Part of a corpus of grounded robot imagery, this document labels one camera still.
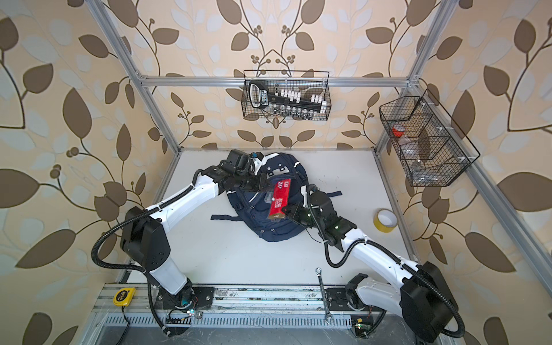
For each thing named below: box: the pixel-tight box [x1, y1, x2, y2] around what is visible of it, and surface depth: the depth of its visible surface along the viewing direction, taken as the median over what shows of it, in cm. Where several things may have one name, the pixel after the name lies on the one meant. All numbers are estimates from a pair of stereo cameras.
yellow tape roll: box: [372, 207, 399, 233], surface depth 93 cm
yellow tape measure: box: [112, 287, 136, 307], surface depth 75 cm
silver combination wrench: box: [315, 267, 335, 325], surface depth 76 cm
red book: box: [268, 178, 292, 220], surface depth 84 cm
